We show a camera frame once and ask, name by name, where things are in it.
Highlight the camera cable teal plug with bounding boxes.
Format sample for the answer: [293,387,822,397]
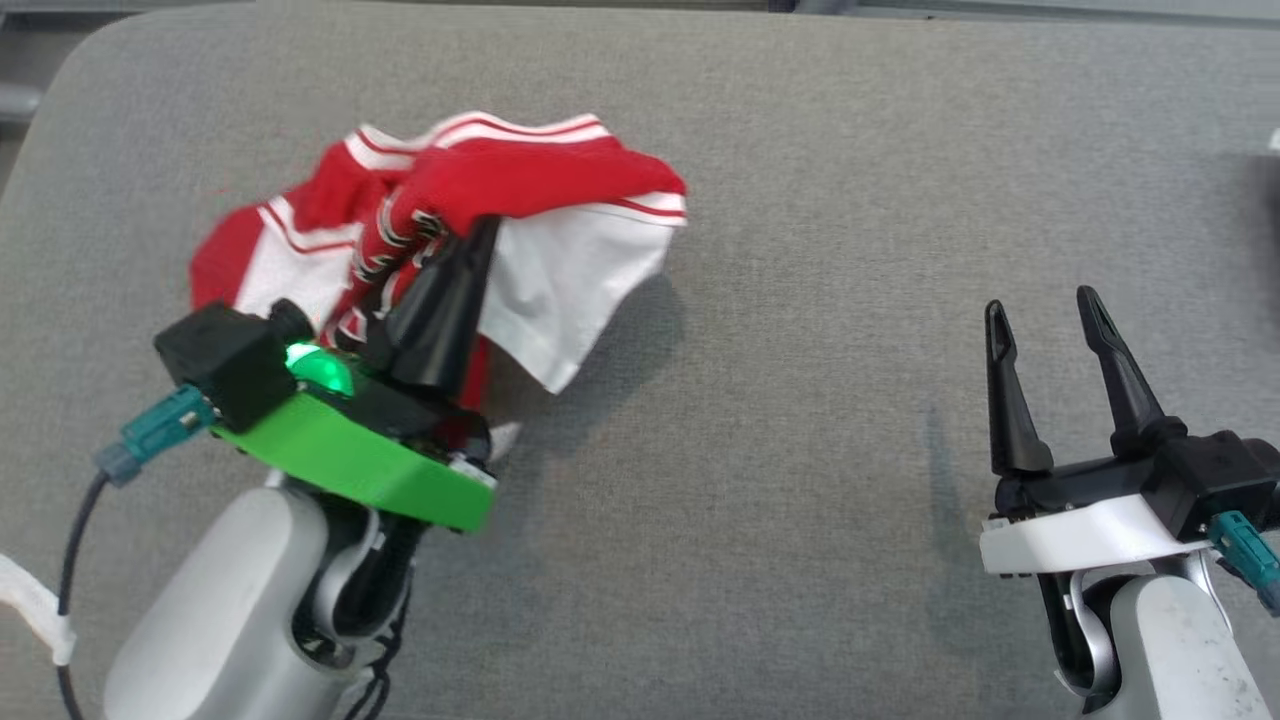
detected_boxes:
[1208,510,1280,613]
[55,385,216,720]

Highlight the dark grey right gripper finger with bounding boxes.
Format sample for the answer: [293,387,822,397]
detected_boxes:
[984,300,1055,477]
[1076,286,1187,457]

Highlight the red white basketball jersey shirt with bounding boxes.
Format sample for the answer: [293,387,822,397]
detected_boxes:
[190,110,689,471]

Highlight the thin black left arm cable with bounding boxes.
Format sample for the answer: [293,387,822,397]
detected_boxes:
[340,590,413,720]

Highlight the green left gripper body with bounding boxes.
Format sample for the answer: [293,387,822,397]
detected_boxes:
[210,343,498,533]

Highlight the left camera cable teal plug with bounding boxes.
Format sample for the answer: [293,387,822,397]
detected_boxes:
[55,385,216,720]

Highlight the right camera cable teal plug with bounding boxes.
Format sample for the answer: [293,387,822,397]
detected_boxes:
[1208,510,1280,613]

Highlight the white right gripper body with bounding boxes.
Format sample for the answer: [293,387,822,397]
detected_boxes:
[980,450,1213,576]

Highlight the grey round bar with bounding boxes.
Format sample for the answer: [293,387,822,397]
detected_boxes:
[0,82,43,126]

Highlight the white cable tie strap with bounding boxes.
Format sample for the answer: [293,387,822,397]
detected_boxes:
[0,553,76,666]

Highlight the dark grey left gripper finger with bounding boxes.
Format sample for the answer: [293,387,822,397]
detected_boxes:
[365,215,501,392]

